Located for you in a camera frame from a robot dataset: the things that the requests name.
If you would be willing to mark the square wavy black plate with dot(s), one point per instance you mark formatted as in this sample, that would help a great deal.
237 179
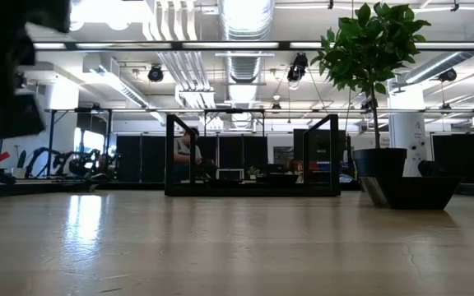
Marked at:
418 193

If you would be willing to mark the black ceiling spotlight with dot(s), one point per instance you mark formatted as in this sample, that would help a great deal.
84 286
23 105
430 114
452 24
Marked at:
20 81
155 73
447 75
298 66

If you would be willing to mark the black background robot arms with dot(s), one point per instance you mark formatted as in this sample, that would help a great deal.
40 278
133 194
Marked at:
39 156

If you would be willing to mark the black partition panel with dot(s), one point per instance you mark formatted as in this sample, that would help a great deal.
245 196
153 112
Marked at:
138 158
455 158

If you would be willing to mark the person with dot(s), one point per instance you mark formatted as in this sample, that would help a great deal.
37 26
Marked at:
183 150
295 166

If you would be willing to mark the white framed box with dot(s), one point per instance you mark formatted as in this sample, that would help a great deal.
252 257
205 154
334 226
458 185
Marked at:
229 174

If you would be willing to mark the small green desk plant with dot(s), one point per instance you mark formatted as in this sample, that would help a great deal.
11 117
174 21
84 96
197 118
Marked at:
254 170

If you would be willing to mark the black overhead light bar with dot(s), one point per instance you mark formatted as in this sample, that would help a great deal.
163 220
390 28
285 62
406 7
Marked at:
282 45

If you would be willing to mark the red and blue boxes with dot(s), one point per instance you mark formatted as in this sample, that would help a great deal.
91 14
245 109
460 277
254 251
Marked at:
319 166

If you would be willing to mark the green potted plant black pot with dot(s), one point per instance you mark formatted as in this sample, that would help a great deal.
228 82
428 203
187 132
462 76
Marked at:
379 162

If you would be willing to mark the white round pillar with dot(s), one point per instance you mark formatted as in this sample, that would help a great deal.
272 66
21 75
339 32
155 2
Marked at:
410 131

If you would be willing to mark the office chair with black jacket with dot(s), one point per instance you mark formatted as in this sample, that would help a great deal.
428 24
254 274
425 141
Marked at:
430 168

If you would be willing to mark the black metal stand frame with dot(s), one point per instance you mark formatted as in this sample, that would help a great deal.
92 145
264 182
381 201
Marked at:
51 140

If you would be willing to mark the silver ventilation duct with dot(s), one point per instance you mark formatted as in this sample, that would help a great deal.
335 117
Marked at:
245 24

